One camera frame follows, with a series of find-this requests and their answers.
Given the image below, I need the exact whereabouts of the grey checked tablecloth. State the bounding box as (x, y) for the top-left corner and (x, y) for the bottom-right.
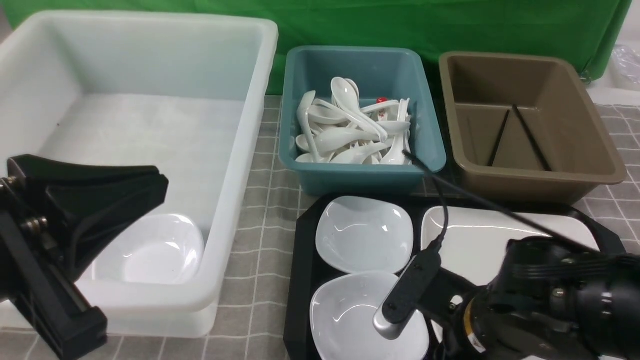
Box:
(89, 96), (639, 360)

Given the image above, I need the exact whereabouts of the white spoon left leaning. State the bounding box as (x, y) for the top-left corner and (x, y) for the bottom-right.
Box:
(296, 90), (322, 163)

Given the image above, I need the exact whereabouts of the brown plastic bin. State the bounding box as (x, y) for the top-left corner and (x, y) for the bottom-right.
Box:
(439, 51), (627, 205)

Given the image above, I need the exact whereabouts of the large white square plate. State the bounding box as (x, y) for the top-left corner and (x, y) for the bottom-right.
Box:
(421, 206), (600, 287)

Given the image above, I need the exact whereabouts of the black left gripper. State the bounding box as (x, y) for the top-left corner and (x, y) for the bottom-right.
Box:
(0, 154), (169, 360)

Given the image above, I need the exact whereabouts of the black chopstick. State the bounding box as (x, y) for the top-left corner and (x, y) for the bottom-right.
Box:
(487, 109), (511, 167)
(511, 104), (553, 172)

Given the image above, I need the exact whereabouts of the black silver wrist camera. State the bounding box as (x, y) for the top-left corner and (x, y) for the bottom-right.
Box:
(373, 248), (442, 341)

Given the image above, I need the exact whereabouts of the white spoon upright back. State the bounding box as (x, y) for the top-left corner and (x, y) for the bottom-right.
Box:
(344, 78), (361, 101)

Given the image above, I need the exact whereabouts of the black serving tray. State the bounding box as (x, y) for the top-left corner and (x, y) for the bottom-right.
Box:
(283, 194), (640, 360)

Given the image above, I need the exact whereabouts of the white spoon front right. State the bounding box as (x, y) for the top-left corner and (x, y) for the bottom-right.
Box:
(380, 98), (410, 166)

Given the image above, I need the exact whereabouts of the clear plastic bag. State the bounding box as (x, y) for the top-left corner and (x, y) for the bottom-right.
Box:
(610, 44), (640, 92)

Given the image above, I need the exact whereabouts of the white ceramic soup spoon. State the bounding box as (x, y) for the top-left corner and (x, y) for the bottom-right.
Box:
(330, 77), (389, 142)

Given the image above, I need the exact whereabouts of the white bowl tray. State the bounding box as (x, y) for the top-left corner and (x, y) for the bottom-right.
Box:
(315, 196), (414, 274)
(310, 271), (430, 360)

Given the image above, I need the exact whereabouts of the large translucent white bin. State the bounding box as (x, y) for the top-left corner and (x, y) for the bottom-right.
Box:
(0, 10), (279, 338)

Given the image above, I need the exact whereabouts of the white bowl in bin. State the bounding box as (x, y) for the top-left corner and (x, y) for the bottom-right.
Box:
(81, 214), (205, 285)

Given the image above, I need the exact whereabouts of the green backdrop cloth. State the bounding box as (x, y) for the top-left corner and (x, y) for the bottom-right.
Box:
(1, 0), (632, 95)

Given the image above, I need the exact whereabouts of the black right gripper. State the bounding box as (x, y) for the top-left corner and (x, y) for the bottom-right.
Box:
(419, 236), (640, 360)

